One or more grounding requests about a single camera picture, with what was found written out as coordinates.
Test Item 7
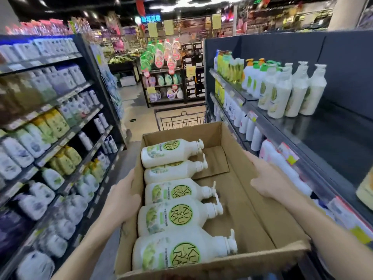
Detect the person's left hand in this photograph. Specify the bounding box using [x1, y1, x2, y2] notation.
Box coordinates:
[100, 168, 142, 231]

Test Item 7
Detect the person's right hand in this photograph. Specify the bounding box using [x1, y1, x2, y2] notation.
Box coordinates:
[244, 151, 292, 203]

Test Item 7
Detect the brown cardboard box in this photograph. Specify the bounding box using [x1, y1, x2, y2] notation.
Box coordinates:
[114, 122, 312, 280]

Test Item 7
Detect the person's left forearm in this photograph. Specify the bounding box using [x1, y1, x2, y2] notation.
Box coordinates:
[51, 219, 129, 280]

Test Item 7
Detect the person's right forearm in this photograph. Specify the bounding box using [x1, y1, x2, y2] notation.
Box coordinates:
[279, 187, 373, 280]

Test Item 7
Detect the white lotion bottle green label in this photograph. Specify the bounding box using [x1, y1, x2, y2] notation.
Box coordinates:
[132, 226, 238, 271]
[145, 178, 217, 205]
[137, 194, 224, 237]
[141, 139, 204, 169]
[144, 154, 208, 184]

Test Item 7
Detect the row of plain white bottles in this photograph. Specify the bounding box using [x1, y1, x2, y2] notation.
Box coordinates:
[214, 80, 264, 152]

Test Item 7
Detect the row of small white bottles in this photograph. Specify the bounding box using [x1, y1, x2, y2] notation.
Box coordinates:
[58, 90, 118, 156]

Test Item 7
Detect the pile of white refill pouches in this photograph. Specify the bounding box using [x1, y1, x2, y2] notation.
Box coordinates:
[0, 146, 112, 280]

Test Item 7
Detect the row of detergent jugs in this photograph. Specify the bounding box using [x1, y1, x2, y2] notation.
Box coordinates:
[148, 73, 184, 102]

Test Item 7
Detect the dark shelving unit with backboard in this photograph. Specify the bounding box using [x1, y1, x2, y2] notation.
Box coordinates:
[204, 30, 373, 280]

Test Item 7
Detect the row of yellow green pouches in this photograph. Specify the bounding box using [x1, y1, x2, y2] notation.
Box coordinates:
[33, 109, 71, 144]

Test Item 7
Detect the row of white pump bottles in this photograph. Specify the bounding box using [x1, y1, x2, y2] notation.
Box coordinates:
[257, 62, 327, 119]

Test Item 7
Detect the dark metal shelving unit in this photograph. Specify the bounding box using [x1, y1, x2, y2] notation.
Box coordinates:
[0, 34, 126, 280]

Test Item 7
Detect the row of green cap bottles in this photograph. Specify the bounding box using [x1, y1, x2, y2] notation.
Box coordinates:
[241, 58, 281, 99]

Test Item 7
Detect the black display rack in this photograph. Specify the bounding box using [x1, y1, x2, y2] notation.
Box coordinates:
[140, 41, 206, 108]

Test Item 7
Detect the pale yellow bottle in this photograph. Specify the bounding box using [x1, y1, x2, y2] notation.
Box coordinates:
[356, 168, 373, 211]

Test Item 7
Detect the row of white purple pouches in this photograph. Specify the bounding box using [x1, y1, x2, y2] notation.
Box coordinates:
[0, 125, 51, 182]

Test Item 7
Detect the green vegetable display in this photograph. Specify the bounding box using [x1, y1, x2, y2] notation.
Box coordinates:
[108, 53, 141, 65]

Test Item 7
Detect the row of yellow green bottles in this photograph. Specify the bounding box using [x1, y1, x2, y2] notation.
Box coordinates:
[214, 50, 245, 84]

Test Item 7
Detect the row of pale blue bottles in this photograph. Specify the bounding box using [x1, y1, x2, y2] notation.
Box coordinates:
[29, 65, 87, 100]

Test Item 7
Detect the row of hanging refill pouches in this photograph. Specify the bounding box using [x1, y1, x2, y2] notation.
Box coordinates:
[140, 40, 182, 71]

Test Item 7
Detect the row of amber bottles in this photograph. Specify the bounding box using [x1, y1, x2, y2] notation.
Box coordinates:
[0, 73, 42, 121]

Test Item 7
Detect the row of white blue packs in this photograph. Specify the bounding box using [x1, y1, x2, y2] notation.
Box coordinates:
[0, 38, 80, 65]

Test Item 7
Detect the row of pink cap bottles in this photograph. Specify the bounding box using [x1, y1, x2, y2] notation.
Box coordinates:
[5, 18, 91, 37]

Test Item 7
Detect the white pillar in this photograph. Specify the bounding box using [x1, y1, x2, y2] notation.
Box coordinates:
[329, 0, 368, 31]

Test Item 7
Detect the black wire shopping cart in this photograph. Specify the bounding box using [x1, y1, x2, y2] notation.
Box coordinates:
[154, 109, 208, 131]

